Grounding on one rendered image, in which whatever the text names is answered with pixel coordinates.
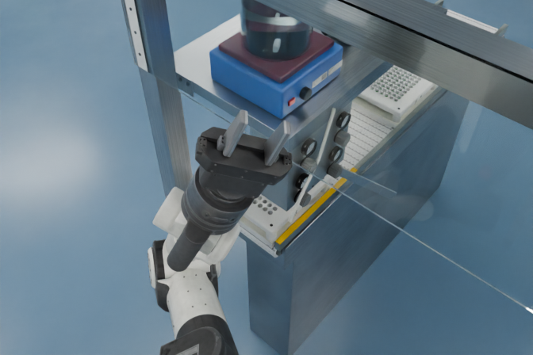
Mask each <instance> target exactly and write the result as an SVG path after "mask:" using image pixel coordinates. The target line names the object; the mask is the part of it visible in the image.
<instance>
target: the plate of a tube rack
mask: <svg viewBox="0 0 533 355"><path fill-rule="evenodd" d="M326 185H327V184H326V183H324V182H322V181H319V182H318V183H317V184H316V185H315V186H314V187H313V188H312V189H311V190H310V191H308V193H309V194H310V195H311V199H313V198H314V197H315V196H316V195H317V194H318V193H319V192H320V191H321V190H322V189H323V188H324V187H325V186H326ZM293 208H294V206H293V207H292V208H291V209H290V210H288V211H287V212H286V211H285V210H284V209H282V208H280V207H279V206H277V205H276V204H275V203H273V202H272V201H270V200H269V199H267V198H266V197H265V196H263V195H262V194H261V195H260V196H259V197H258V198H256V199H254V201H253V203H252V204H251V206H250V207H249V208H248V210H247V211H246V212H245V213H244V214H243V216H244V217H246V218H247V219H249V220H250V221H251V222H252V223H254V224H255V225H256V226H258V227H260V228H261V229H262V230H264V231H265V232H266V233H267V234H269V235H270V236H273V235H274V234H275V233H276V232H277V231H278V230H280V229H281V228H282V227H283V226H284V225H285V224H286V223H287V222H288V220H289V218H290V215H291V213H292V211H293ZM302 208H303V207H302V206H300V205H298V208H297V212H296V213H295V215H296V214H297V213H298V212H299V211H300V210H301V209H302Z"/></svg>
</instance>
